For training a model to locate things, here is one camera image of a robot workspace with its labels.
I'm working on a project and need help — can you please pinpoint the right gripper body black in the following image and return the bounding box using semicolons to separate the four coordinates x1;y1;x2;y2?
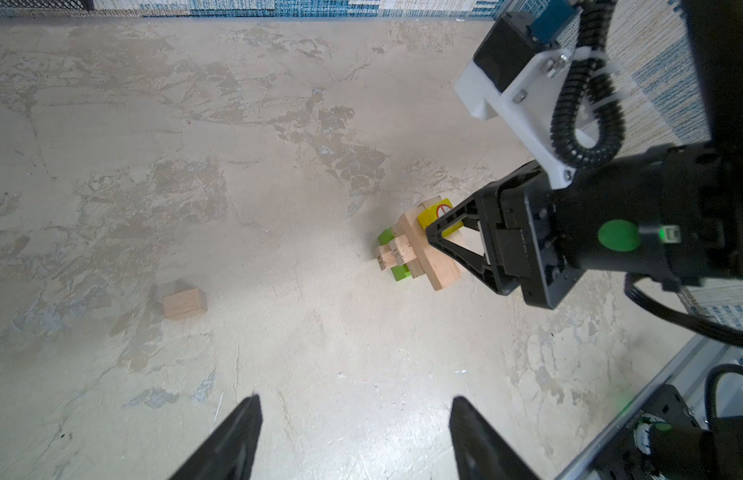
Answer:
475;161;583;310

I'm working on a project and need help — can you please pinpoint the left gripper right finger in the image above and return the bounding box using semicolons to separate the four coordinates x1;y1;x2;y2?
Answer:
449;396;539;480

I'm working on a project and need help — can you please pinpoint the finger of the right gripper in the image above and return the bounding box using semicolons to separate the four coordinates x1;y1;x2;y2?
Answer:
429;190;485;233
425;227;503;295

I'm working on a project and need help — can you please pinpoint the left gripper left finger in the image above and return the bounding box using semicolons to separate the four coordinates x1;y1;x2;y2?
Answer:
170;394;263;480

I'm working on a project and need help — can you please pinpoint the yellow cube block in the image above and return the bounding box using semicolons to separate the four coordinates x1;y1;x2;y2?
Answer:
415;196;463;241

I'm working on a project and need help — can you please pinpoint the green wood block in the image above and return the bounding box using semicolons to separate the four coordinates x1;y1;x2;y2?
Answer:
377;228;415;281

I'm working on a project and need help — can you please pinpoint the small square wood block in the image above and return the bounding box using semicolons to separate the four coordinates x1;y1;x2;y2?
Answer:
162;288;207;320

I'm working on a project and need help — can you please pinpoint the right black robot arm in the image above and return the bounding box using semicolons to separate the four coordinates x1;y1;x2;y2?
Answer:
425;1;743;348

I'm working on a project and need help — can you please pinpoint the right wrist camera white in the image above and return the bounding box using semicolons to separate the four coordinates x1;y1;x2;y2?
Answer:
453;0;601;191

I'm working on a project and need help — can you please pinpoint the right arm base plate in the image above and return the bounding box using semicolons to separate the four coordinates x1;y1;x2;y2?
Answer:
595;385;743;479

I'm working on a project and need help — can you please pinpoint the aluminium mounting rail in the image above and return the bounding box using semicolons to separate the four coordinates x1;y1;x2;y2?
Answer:
559;336;743;479

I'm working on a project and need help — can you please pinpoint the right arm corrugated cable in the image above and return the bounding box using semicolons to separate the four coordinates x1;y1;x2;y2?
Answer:
549;0;627;170

